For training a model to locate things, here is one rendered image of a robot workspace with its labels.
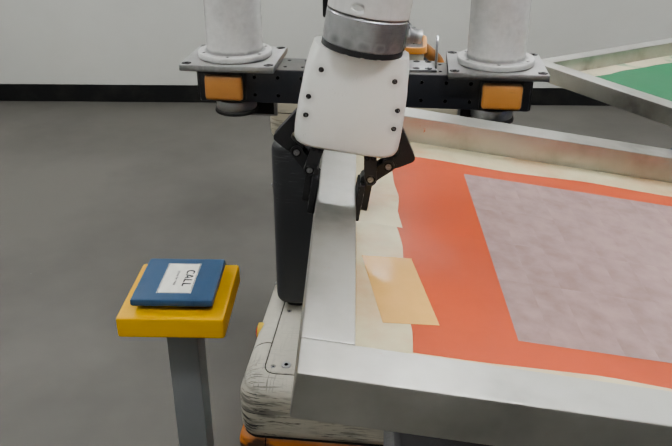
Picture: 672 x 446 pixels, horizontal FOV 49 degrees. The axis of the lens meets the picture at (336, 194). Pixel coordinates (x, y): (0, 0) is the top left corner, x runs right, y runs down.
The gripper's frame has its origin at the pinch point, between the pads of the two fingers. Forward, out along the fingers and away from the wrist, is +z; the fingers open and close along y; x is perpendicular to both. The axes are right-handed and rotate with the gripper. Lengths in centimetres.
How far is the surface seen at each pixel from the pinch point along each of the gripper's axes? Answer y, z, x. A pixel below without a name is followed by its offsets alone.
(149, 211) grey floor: 69, 127, -224
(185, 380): 14.7, 34.7, -9.9
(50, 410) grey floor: 65, 127, -96
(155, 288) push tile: 19.3, 20.8, -9.4
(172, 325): 16.2, 22.9, -5.4
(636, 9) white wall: -175, 28, -380
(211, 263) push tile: 13.6, 19.9, -15.6
